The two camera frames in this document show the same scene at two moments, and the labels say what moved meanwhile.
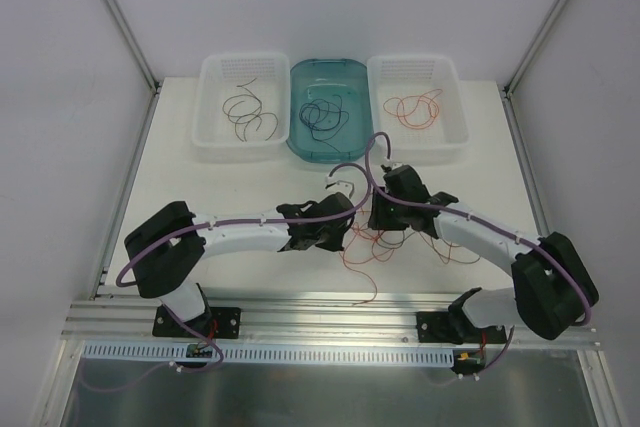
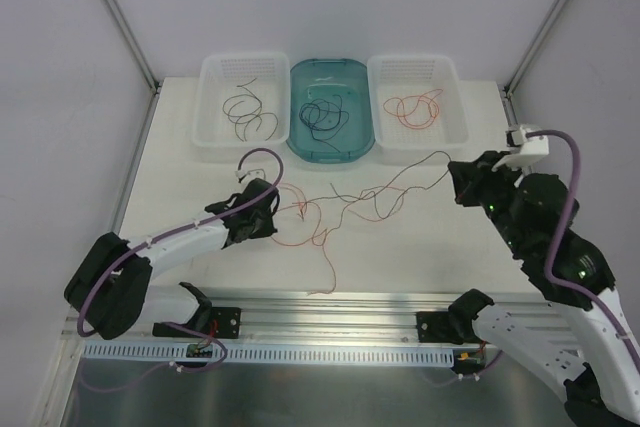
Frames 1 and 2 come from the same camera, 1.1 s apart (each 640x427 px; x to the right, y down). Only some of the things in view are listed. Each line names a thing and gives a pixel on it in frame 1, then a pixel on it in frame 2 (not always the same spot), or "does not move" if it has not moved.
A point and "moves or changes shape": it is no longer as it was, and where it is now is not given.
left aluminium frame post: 125,29 does not move
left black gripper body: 329,235 → 261,209
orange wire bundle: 367,245 moves or changes shape
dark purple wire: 324,119 does not move
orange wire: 414,111 does not move
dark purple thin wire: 323,118 does not move
